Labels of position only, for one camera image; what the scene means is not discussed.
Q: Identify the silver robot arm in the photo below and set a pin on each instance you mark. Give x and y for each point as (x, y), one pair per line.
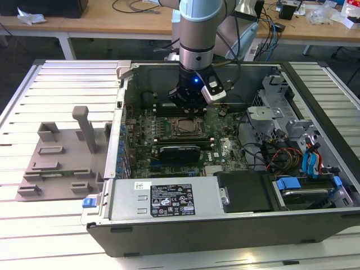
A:
(197, 33)

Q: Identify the round silver coin battery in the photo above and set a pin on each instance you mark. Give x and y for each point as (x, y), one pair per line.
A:
(222, 112)

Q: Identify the black graphics card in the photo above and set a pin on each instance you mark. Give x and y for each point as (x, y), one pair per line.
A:
(180, 154)

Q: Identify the green motherboard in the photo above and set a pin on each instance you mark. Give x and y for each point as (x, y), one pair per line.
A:
(225, 152)

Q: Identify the grey plastic case latch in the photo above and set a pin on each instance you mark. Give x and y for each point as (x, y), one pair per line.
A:
(123, 67)

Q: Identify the white labelled box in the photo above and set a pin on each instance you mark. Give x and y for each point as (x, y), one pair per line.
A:
(253, 54)

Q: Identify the silver finned chipset heatsink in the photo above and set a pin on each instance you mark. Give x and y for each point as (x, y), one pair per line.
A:
(213, 170)

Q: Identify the silver metal disk bay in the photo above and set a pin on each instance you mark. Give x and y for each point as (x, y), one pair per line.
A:
(270, 123)

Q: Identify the wooden desk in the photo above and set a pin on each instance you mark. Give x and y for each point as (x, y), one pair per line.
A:
(126, 24)

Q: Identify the black plastic shroud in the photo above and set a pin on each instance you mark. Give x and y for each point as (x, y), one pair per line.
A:
(244, 194)

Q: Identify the tall black box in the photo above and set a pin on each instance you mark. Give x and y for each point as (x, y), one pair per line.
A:
(260, 7)

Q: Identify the black power adapter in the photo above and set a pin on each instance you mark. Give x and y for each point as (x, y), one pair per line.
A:
(279, 27)

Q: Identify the silver power supply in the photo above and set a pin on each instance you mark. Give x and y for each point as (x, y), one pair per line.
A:
(135, 202)

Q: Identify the small black box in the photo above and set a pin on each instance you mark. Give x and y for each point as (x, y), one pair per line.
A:
(288, 12)

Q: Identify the grey parts rack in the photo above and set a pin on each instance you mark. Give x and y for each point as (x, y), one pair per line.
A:
(70, 160)

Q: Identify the blue disk carrier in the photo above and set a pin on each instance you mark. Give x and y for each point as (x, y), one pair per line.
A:
(288, 185)

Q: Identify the black open PC case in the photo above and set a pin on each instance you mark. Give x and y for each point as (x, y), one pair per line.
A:
(197, 233)

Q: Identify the green RAM stick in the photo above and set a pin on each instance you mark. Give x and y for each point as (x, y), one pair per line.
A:
(64, 173)

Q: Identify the small blue case latch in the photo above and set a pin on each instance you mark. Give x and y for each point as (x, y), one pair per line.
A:
(89, 203)

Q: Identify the hard disk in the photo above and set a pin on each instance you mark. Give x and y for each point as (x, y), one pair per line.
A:
(305, 197)

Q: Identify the clear plastic bags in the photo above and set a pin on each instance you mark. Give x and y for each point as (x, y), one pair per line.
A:
(323, 12)

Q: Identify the wide black monitor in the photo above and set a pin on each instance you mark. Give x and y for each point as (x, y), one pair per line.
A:
(50, 8)

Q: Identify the crumpled white paper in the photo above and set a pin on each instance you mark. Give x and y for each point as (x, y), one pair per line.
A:
(31, 18)

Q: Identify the red white carton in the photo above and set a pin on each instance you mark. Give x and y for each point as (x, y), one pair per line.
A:
(351, 8)

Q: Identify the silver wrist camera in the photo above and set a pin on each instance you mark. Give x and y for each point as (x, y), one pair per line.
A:
(213, 95)

